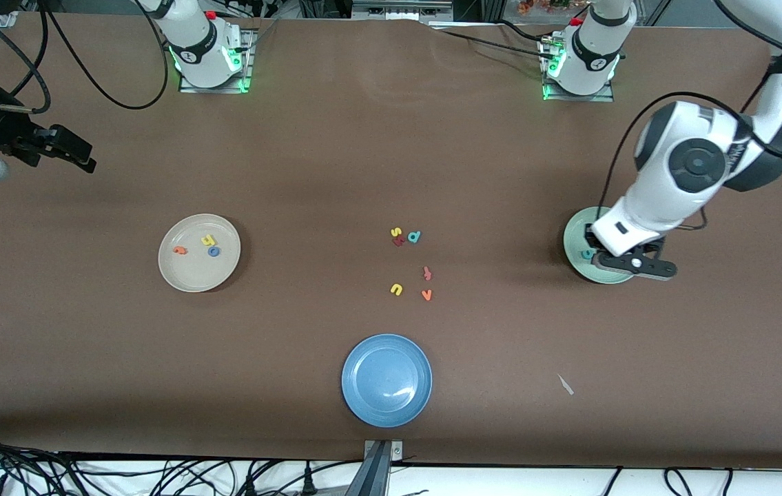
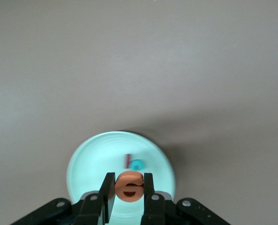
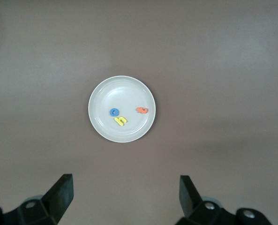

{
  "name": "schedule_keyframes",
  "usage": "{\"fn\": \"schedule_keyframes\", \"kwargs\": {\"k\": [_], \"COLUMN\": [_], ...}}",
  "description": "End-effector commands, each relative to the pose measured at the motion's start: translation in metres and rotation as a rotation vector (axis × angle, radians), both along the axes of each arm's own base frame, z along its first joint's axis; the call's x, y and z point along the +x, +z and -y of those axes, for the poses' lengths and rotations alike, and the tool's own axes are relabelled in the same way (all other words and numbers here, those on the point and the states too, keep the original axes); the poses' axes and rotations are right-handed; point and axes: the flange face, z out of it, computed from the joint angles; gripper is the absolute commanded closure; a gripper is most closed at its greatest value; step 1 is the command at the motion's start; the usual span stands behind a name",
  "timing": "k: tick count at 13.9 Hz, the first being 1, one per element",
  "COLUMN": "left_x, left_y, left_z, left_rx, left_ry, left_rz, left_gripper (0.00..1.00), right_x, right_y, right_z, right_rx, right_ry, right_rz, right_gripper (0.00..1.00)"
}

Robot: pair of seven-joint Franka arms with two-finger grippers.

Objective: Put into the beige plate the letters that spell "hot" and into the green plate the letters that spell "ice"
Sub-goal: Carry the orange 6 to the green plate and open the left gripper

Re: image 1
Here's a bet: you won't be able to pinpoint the light green plate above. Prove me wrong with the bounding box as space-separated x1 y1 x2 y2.
563 206 639 285

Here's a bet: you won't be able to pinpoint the beige brown plate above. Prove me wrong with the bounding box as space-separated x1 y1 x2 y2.
158 214 242 293

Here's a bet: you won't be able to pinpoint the orange artificial flowers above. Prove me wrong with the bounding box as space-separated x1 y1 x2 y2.
517 0 570 16

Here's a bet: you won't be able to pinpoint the blue plate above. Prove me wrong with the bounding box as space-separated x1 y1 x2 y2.
341 333 433 428

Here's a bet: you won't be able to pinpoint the grey metal device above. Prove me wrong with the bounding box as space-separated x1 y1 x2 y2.
351 0 454 21

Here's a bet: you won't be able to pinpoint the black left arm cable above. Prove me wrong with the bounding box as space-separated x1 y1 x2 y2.
601 0 782 231

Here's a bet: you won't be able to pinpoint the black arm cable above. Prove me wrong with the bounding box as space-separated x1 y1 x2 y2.
601 0 782 231
0 0 169 114

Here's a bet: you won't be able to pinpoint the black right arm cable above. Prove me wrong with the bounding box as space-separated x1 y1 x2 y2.
0 0 169 114

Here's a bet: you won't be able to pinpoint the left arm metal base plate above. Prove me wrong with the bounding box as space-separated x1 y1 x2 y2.
542 38 615 103

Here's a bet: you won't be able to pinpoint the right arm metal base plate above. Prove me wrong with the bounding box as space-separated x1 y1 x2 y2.
178 29 258 94

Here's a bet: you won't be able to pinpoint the black cable on table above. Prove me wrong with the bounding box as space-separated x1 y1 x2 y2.
430 26 557 59

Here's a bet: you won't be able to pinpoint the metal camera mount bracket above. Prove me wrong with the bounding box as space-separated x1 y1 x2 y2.
353 439 404 496

